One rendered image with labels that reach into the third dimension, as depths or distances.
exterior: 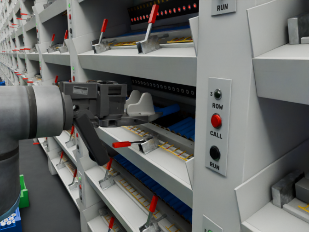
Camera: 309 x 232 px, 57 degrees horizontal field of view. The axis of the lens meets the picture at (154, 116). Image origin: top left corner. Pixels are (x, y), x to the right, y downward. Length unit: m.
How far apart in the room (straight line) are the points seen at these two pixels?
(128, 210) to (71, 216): 0.61
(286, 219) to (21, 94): 0.41
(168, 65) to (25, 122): 0.24
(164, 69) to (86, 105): 0.16
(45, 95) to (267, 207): 0.37
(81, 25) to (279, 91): 0.74
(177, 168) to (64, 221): 0.89
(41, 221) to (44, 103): 0.92
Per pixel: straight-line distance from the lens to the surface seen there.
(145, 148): 0.58
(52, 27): 1.65
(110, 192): 0.86
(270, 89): 0.32
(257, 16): 0.33
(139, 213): 0.74
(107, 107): 0.52
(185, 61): 0.42
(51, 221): 1.34
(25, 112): 0.48
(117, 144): 0.55
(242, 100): 0.34
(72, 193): 1.32
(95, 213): 1.11
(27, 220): 1.38
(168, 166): 0.51
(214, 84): 0.37
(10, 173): 0.52
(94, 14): 0.97
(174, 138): 0.55
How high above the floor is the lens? 0.69
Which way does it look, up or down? 13 degrees down
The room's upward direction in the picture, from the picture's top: straight up
